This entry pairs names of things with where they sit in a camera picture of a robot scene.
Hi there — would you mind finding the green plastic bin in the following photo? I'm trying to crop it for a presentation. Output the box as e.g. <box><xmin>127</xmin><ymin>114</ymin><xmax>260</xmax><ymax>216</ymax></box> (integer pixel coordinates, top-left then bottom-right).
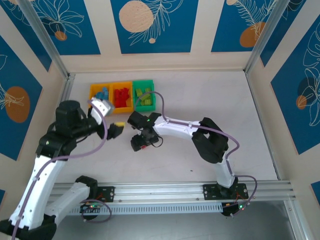
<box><xmin>132</xmin><ymin>79</ymin><xmax>156</xmax><ymax>112</ymax></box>

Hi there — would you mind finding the yellow bin for red bricks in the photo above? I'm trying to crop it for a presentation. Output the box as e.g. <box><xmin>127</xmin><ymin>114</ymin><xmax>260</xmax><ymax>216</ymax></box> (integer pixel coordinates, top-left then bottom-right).
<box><xmin>111</xmin><ymin>81</ymin><xmax>135</xmax><ymax>115</ymax></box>

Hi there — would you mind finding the yellow bin for blue bricks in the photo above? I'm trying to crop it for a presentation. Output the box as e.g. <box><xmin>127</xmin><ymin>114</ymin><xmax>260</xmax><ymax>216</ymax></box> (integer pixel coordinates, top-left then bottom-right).
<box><xmin>89</xmin><ymin>83</ymin><xmax>114</xmax><ymax>111</ymax></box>

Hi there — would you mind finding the small controller circuit board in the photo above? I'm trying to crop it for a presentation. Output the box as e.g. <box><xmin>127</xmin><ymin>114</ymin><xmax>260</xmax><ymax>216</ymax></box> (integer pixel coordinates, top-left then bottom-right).
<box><xmin>79</xmin><ymin>202</ymin><xmax>103</xmax><ymax>214</ymax></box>
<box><xmin>221</xmin><ymin>202</ymin><xmax>245</xmax><ymax>218</ymax></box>

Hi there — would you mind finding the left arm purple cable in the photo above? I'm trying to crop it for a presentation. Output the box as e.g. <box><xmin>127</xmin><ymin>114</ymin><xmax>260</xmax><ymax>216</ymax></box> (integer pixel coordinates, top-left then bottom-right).
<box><xmin>9</xmin><ymin>99</ymin><xmax>113</xmax><ymax>240</ymax></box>

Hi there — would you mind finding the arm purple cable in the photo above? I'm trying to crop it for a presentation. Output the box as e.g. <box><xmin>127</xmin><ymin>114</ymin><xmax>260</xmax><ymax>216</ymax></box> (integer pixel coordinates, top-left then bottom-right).
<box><xmin>133</xmin><ymin>91</ymin><xmax>260</xmax><ymax>218</ymax></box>
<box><xmin>9</xmin><ymin>99</ymin><xmax>113</xmax><ymax>240</ymax></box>

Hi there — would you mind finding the thin black camera cable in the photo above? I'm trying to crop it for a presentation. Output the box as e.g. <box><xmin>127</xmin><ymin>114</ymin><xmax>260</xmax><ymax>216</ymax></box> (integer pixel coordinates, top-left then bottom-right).
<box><xmin>149</xmin><ymin>138</ymin><xmax>165</xmax><ymax>149</ymax></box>

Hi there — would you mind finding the aluminium side rail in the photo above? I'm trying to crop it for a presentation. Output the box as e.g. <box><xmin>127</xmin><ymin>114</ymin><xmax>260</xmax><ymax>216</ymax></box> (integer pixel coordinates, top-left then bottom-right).
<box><xmin>58</xmin><ymin>73</ymin><xmax>76</xmax><ymax>107</ymax></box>

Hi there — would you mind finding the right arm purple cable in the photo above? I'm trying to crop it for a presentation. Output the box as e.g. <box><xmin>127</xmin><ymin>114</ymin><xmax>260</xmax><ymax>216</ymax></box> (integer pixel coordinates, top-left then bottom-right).
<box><xmin>133</xmin><ymin>91</ymin><xmax>260</xmax><ymax>218</ymax></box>

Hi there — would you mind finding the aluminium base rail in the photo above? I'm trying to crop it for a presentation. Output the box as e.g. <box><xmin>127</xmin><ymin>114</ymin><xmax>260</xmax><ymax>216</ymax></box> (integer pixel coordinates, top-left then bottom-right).
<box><xmin>51</xmin><ymin>180</ymin><xmax>293</xmax><ymax>202</ymax></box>

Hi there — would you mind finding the blue leaf print wall panel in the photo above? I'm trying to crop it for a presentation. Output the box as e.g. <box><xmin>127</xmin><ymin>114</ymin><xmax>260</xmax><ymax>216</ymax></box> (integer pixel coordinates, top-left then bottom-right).
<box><xmin>211</xmin><ymin>0</ymin><xmax>282</xmax><ymax>53</ymax></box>
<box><xmin>110</xmin><ymin>0</ymin><xmax>200</xmax><ymax>55</ymax></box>
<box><xmin>27</xmin><ymin>0</ymin><xmax>101</xmax><ymax>56</ymax></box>
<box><xmin>270</xmin><ymin>23</ymin><xmax>320</xmax><ymax>156</ymax></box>
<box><xmin>0</xmin><ymin>34</ymin><xmax>43</xmax><ymax>161</ymax></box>
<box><xmin>0</xmin><ymin>0</ymin><xmax>53</xmax><ymax>73</ymax></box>
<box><xmin>259</xmin><ymin>0</ymin><xmax>320</xmax><ymax>68</ymax></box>

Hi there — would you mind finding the grey slotted cable duct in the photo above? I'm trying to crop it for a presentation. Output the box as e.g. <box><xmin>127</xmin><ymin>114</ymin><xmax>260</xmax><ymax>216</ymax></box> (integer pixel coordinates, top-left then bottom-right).
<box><xmin>59</xmin><ymin>202</ymin><xmax>223</xmax><ymax>216</ymax></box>

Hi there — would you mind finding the aluminium frame post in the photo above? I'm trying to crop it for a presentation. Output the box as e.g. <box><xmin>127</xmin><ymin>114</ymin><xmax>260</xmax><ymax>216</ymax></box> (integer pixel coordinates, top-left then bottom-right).
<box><xmin>18</xmin><ymin>0</ymin><xmax>76</xmax><ymax>81</ymax></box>
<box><xmin>244</xmin><ymin>0</ymin><xmax>307</xmax><ymax>76</ymax></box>
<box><xmin>283</xmin><ymin>199</ymin><xmax>311</xmax><ymax>240</ymax></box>

